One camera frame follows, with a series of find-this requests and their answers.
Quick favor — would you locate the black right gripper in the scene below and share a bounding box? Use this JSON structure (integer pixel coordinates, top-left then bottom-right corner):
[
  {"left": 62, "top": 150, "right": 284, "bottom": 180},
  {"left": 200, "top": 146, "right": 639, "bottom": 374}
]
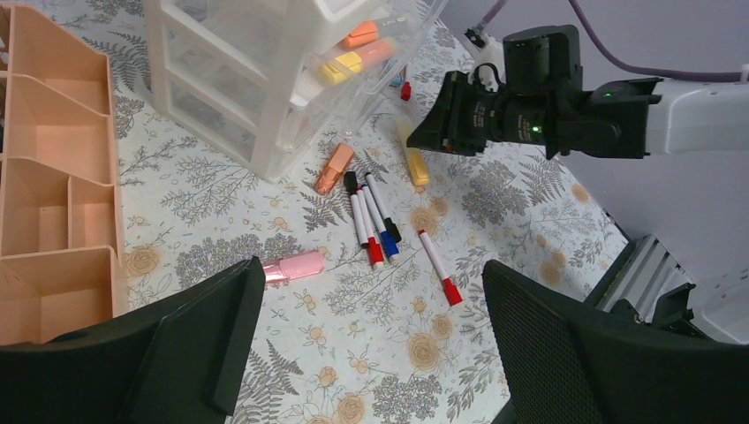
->
[{"left": 406, "top": 25, "right": 584, "bottom": 159}]

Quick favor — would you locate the yellow pink highlighter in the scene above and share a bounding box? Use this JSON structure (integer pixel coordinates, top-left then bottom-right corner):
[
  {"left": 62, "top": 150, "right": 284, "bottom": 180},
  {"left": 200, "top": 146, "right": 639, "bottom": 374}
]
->
[{"left": 317, "top": 37, "right": 400, "bottom": 87}]

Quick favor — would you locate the orange plastic file organizer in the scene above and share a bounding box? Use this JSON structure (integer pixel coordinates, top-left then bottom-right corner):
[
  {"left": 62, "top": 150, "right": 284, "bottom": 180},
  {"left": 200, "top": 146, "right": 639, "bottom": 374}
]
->
[{"left": 1, "top": 3, "right": 128, "bottom": 345}]

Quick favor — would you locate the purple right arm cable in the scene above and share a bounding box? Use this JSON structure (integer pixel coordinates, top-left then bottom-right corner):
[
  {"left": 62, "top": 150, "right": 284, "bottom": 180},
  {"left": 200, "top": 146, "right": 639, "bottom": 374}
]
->
[{"left": 480, "top": 0, "right": 749, "bottom": 83}]

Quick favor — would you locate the yellow orange highlighter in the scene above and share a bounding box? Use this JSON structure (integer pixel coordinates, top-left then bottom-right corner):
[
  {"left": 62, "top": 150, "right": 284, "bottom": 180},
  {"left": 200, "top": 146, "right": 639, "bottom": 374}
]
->
[{"left": 395, "top": 115, "right": 430, "bottom": 186}]

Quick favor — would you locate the orange cap grey marker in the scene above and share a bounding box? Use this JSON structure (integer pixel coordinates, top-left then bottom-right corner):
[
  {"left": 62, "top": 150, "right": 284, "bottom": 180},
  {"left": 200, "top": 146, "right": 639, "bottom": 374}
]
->
[{"left": 340, "top": 14, "right": 417, "bottom": 49}]

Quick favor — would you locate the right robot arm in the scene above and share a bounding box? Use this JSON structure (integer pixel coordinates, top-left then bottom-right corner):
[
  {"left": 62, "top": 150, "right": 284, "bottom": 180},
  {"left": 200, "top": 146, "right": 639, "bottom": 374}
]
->
[{"left": 406, "top": 25, "right": 748, "bottom": 159}]

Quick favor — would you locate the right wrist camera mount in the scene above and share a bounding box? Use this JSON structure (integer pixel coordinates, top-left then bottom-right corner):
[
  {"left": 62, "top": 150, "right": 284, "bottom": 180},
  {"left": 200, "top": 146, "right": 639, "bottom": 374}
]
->
[{"left": 464, "top": 27, "right": 505, "bottom": 83}]

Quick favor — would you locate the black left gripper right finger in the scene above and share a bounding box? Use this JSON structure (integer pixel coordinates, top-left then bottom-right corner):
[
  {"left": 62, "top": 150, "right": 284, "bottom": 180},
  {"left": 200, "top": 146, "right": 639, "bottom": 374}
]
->
[{"left": 482, "top": 260, "right": 748, "bottom": 423}]

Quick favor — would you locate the black cap whiteboard marker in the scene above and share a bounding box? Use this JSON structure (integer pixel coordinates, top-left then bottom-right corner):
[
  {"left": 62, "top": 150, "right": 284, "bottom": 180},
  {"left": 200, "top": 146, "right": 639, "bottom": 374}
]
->
[{"left": 344, "top": 171, "right": 368, "bottom": 249}]

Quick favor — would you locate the white plastic drawer unit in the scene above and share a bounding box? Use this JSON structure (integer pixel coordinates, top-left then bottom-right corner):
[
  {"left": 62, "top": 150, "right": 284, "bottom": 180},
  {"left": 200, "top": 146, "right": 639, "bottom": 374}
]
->
[{"left": 144, "top": 1, "right": 444, "bottom": 182}]

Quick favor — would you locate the blue cap whiteboard marker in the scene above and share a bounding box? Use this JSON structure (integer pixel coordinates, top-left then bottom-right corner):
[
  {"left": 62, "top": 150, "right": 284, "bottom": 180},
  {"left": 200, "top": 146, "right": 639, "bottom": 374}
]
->
[{"left": 362, "top": 185, "right": 400, "bottom": 264}]

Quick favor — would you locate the orange highlighter centre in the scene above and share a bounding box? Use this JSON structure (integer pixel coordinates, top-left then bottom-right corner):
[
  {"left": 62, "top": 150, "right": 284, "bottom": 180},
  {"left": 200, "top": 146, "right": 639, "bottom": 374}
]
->
[{"left": 315, "top": 143, "right": 355, "bottom": 195}]

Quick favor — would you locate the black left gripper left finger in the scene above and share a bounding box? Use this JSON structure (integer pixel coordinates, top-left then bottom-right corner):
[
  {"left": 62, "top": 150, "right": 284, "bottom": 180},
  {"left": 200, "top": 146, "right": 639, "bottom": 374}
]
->
[{"left": 1, "top": 258, "right": 266, "bottom": 423}]

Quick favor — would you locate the red cap whiteboard marker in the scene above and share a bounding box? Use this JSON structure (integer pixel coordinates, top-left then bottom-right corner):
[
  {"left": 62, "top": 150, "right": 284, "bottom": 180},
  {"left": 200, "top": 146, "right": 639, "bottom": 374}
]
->
[{"left": 357, "top": 186, "right": 384, "bottom": 270}]

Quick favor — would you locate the floral patterned table mat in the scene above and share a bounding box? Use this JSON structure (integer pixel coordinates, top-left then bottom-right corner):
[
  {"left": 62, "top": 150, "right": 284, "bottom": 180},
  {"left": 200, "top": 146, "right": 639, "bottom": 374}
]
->
[{"left": 0, "top": 0, "right": 630, "bottom": 424}]

